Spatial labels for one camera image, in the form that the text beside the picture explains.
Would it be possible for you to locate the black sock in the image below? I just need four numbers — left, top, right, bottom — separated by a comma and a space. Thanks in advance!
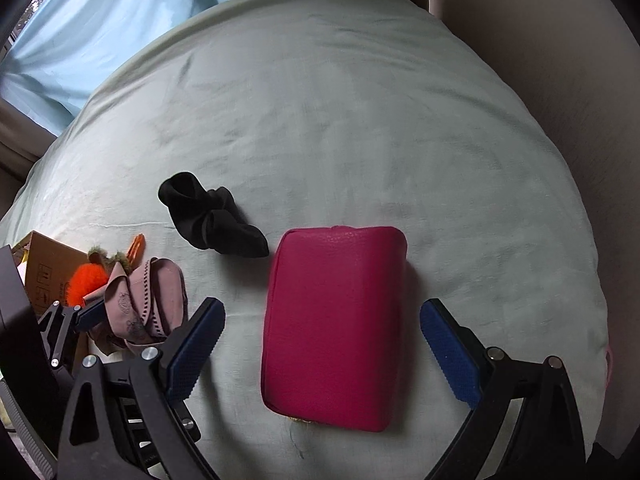
157, 171, 269, 258

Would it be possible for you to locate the light blue sheer curtain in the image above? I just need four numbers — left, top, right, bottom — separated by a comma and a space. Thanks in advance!
1, 0, 226, 136

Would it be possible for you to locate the magenta leather pouch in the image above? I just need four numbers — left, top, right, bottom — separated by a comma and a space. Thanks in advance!
260, 226, 408, 432

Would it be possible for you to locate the pink cloth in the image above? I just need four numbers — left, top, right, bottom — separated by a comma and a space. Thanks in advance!
84, 258, 188, 356

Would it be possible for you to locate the brown drape left side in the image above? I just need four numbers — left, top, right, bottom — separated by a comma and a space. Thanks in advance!
0, 99, 56, 182

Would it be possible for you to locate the brown cardboard box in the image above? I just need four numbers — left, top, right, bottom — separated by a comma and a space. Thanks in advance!
10, 230, 101, 376

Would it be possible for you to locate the pale green bed sheet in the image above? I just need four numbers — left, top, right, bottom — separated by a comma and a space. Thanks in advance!
1, 0, 608, 479

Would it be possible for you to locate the orange fluffy pompom toy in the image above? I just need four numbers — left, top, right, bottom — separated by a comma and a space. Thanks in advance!
65, 234, 146, 308

